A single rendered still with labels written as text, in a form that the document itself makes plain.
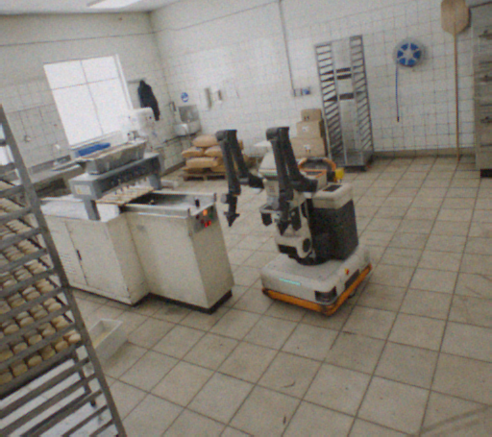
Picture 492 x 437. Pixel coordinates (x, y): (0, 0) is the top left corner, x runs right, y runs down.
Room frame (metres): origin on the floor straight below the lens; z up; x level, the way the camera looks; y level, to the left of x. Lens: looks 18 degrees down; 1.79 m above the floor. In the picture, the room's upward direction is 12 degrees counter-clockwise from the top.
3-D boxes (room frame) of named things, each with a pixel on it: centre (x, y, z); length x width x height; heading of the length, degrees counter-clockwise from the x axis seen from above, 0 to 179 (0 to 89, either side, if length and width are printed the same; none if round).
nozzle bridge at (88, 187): (3.36, 1.02, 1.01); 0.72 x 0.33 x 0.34; 141
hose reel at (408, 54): (5.57, -2.49, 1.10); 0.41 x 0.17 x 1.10; 54
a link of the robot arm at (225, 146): (2.62, 0.08, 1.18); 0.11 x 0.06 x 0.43; 45
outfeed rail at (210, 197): (3.54, 1.01, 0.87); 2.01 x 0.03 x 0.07; 51
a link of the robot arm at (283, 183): (2.32, -0.23, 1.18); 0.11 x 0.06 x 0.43; 46
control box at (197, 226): (2.81, 0.34, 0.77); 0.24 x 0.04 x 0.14; 141
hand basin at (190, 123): (7.85, 0.82, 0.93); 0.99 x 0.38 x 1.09; 54
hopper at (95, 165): (3.36, 1.02, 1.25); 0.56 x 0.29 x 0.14; 141
